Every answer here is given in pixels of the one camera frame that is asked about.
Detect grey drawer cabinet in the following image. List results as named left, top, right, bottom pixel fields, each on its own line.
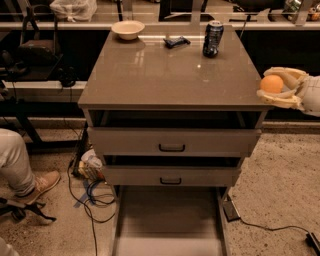
left=77, top=23, right=277, bottom=256

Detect snack bag on floor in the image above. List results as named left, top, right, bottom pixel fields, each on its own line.
left=78, top=149, right=104, bottom=181

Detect tan shoe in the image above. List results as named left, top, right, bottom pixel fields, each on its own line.
left=15, top=171, right=61, bottom=205

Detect black chair base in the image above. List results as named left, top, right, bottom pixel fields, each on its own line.
left=0, top=197, right=56, bottom=222

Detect person leg beige trousers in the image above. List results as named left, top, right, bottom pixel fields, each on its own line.
left=0, top=128, right=35, bottom=197

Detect black office chair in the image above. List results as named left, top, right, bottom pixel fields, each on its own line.
left=0, top=4, right=77, bottom=87

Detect black power brick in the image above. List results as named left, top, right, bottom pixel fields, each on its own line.
left=223, top=201, right=240, bottom=222

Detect bottom open grey drawer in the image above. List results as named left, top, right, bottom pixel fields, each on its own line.
left=110, top=186, right=231, bottom=256

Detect middle grey drawer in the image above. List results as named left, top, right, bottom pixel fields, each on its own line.
left=102, top=166, right=241, bottom=187

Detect dark blue snack bar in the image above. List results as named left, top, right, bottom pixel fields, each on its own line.
left=164, top=36, right=190, bottom=49

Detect dark blue soda can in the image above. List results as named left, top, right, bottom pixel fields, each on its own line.
left=202, top=20, right=224, bottom=58

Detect orange fruit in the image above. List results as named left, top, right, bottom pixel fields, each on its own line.
left=260, top=75, right=284, bottom=93

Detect black floor cable right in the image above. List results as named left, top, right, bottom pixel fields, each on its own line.
left=238, top=218, right=320, bottom=256

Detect white plastic bag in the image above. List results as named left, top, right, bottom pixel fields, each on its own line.
left=50, top=0, right=97, bottom=22

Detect black cable on floor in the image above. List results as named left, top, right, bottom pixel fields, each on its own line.
left=66, top=123, right=117, bottom=256

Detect top grey drawer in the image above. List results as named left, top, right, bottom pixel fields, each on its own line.
left=87, top=127, right=261, bottom=157

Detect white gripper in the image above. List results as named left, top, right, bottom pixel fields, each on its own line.
left=257, top=67, right=320, bottom=117

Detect white ceramic bowl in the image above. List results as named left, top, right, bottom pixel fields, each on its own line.
left=111, top=20, right=145, bottom=40

